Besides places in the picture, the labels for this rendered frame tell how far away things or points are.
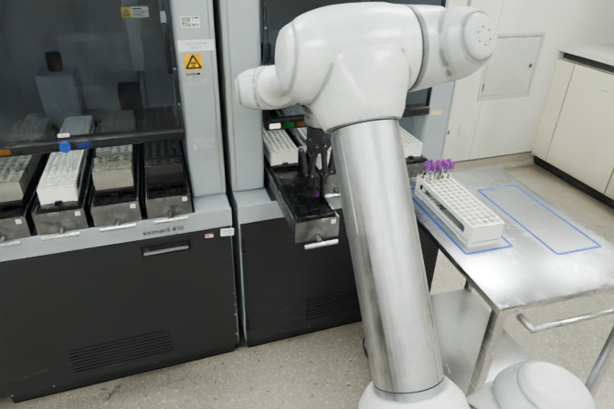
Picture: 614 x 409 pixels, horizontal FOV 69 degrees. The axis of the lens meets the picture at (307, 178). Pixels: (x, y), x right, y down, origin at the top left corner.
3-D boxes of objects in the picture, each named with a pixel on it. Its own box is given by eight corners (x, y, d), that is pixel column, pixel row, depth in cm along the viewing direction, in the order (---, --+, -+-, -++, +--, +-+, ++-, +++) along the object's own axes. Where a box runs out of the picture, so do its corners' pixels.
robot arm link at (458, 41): (439, 16, 80) (371, 18, 76) (516, -16, 63) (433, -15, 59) (443, 90, 81) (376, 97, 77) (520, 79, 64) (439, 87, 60)
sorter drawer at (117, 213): (108, 140, 191) (103, 120, 187) (142, 136, 195) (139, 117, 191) (92, 235, 131) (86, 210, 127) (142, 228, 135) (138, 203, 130)
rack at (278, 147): (253, 137, 181) (252, 122, 178) (277, 134, 184) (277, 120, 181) (270, 169, 156) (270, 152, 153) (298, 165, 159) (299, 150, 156)
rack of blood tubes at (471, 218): (413, 192, 141) (416, 174, 138) (441, 188, 143) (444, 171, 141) (467, 247, 116) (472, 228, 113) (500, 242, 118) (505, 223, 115)
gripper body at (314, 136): (329, 118, 134) (327, 146, 138) (301, 120, 131) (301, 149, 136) (338, 127, 127) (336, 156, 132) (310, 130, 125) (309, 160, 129)
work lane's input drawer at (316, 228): (247, 149, 187) (247, 129, 182) (280, 145, 191) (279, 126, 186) (299, 253, 126) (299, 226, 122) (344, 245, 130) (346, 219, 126)
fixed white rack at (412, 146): (363, 131, 188) (365, 118, 185) (385, 130, 191) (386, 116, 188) (396, 162, 164) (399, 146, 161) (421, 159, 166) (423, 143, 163)
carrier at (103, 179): (134, 183, 142) (132, 165, 139) (134, 185, 140) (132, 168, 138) (95, 187, 139) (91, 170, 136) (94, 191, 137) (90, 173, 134)
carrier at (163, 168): (184, 176, 146) (182, 160, 144) (185, 179, 145) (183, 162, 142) (147, 181, 143) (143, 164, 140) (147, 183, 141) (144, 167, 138)
